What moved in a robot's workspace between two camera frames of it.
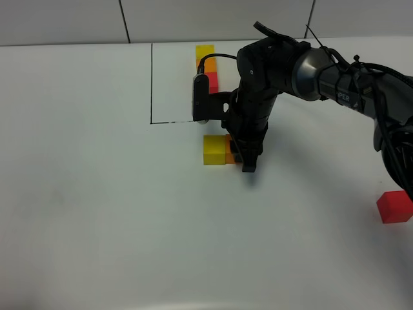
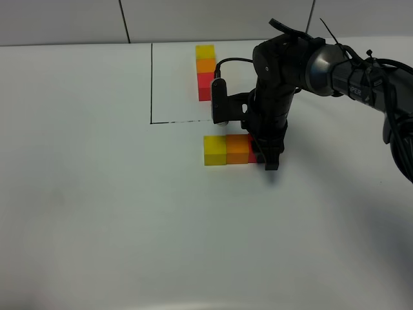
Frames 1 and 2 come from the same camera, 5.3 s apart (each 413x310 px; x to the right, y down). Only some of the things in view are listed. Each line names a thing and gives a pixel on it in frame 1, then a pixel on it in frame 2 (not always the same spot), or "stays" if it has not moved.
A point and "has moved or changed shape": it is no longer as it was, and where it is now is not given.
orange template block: (210, 64) stays
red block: (395, 206) has moved or changed shape
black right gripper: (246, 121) -> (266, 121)
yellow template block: (204, 50) stays
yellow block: (214, 149) stays
